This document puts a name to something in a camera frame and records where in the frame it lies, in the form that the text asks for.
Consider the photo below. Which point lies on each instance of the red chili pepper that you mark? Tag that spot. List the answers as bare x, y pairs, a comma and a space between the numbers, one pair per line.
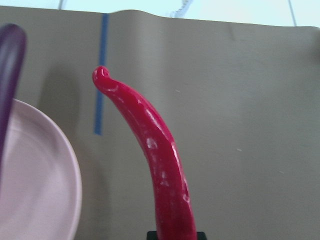
172, 202

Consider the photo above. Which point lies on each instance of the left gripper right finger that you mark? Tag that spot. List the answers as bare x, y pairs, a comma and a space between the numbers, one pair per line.
201, 235

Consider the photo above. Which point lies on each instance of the purple eggplant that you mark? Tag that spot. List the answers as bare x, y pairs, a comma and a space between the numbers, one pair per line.
13, 41

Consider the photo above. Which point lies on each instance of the pink plate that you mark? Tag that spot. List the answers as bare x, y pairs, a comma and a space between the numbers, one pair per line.
41, 186

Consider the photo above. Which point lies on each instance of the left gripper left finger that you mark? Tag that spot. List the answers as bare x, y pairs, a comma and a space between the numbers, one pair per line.
151, 235

